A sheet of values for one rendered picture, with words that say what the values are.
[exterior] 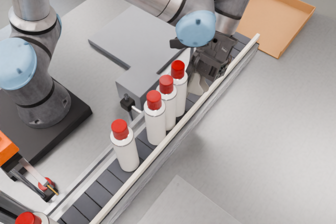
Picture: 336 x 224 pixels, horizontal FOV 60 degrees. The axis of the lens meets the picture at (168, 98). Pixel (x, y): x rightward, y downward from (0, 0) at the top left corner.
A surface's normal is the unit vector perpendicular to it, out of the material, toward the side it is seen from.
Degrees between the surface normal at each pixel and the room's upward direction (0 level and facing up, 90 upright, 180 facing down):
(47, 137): 4
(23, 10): 89
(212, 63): 60
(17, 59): 9
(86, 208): 0
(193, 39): 91
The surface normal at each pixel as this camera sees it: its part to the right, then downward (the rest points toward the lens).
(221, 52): -0.54, 0.29
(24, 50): -0.07, -0.44
